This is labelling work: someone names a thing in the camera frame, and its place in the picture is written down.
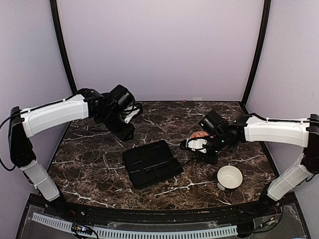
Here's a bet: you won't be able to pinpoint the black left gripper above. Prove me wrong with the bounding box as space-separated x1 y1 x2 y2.
98 109 136 142

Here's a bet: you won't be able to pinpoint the silver scissors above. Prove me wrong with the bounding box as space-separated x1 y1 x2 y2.
196 164 211 178
102 154 116 181

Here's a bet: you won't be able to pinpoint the black zippered tool case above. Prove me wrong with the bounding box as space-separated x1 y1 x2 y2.
123 140 183 189

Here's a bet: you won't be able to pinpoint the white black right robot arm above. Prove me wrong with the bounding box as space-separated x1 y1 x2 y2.
180 110 319 216

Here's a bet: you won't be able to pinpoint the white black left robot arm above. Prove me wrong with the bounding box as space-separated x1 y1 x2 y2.
4 85 143 217

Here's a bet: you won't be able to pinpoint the red patterned white bowl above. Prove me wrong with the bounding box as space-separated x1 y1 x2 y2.
190 131 209 138

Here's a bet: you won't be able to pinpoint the blue white bowl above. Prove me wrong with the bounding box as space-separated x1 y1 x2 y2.
216 165 243 192

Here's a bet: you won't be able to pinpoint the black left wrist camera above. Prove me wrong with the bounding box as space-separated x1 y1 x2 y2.
110 85 134 109

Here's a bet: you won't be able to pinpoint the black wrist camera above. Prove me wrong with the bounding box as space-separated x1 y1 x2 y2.
198 110 229 135
110 85 134 109

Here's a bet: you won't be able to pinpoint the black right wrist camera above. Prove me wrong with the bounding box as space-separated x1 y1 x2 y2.
198 110 229 135

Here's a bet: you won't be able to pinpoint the white slotted cable duct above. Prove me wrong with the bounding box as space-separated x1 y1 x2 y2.
31 213 238 239

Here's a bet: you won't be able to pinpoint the black front table rail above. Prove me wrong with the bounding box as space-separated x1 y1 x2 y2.
44 199 282 225

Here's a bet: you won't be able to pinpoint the black left frame post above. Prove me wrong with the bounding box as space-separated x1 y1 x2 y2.
49 0 78 94

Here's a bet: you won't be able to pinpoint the black frame post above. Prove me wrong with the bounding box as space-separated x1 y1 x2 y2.
240 0 271 109
49 0 78 94

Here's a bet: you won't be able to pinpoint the black right frame post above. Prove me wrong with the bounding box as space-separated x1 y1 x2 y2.
240 0 271 109

